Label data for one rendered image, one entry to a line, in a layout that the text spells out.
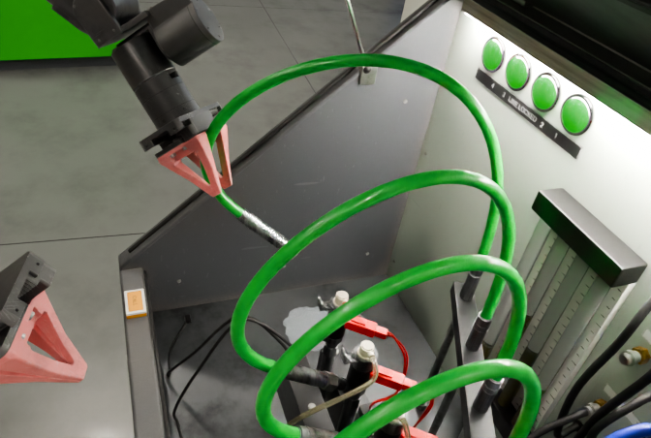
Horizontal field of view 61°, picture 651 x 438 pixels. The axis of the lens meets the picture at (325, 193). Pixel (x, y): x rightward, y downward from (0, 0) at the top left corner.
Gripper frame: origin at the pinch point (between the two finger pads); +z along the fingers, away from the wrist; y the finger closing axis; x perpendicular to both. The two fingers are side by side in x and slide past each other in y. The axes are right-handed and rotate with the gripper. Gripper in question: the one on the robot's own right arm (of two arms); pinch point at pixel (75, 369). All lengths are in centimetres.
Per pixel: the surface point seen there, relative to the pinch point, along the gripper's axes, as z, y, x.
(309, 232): 6.4, 19.8, 7.6
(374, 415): 12.2, 19.7, -7.6
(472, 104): 15.0, 37.4, 23.3
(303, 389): 35.1, -2.0, 16.4
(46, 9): -12, -132, 315
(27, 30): -10, -149, 312
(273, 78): 0.3, 21.4, 26.7
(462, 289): 40, 23, 23
